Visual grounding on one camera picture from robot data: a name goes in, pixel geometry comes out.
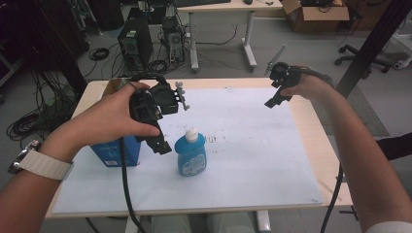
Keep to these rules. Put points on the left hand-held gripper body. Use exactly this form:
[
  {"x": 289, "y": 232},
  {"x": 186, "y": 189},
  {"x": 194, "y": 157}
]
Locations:
[{"x": 160, "y": 98}]

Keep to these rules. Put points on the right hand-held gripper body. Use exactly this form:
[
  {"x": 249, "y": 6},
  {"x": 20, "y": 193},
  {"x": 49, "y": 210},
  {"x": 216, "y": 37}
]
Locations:
[{"x": 283, "y": 75}]

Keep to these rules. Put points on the person's right hand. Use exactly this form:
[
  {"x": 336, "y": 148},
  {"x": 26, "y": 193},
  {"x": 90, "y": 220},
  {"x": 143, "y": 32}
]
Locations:
[{"x": 307, "y": 86}]

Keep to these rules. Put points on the person's left hand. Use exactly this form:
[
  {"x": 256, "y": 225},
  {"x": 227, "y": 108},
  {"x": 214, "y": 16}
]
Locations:
[{"x": 107, "y": 121}]

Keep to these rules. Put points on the blue bottle with white cap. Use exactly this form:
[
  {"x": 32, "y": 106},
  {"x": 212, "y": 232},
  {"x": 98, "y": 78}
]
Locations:
[{"x": 191, "y": 157}]

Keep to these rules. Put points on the blue cardboard box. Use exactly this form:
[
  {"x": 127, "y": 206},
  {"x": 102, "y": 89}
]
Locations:
[{"x": 113, "y": 154}]

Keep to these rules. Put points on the grey computer tower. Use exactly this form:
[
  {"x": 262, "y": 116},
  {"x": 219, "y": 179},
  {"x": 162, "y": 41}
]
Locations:
[{"x": 174, "y": 42}]

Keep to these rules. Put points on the black computer tower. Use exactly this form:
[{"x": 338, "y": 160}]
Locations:
[{"x": 134, "y": 43}]

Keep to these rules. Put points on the white paper sheet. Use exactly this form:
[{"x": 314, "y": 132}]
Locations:
[{"x": 252, "y": 155}]

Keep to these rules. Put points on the brown cardboard box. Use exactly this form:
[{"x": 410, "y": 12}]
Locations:
[{"x": 319, "y": 16}]

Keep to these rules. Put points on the black office chair base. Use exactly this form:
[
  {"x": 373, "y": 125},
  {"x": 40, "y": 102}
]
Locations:
[{"x": 362, "y": 58}]

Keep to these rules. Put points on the black computer mouse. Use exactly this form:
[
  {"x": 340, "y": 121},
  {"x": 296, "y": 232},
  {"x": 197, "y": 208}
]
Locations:
[{"x": 248, "y": 1}]

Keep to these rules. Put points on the grey floor mat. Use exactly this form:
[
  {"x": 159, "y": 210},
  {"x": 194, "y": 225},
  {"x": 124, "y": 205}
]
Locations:
[{"x": 362, "y": 110}]

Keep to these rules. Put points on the white desk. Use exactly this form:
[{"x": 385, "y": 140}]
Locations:
[{"x": 226, "y": 6}]

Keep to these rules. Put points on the black metal stand pole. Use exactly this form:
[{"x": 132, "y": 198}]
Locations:
[{"x": 372, "y": 48}]

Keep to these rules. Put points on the black keyboard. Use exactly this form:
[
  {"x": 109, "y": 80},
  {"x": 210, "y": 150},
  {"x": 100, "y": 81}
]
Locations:
[{"x": 200, "y": 2}]

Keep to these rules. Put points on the white band wristwatch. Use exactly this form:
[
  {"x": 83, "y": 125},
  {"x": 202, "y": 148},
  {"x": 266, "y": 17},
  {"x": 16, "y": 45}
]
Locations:
[{"x": 42, "y": 163}]

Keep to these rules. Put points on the white table leg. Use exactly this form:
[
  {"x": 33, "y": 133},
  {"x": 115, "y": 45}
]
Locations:
[{"x": 263, "y": 221}]

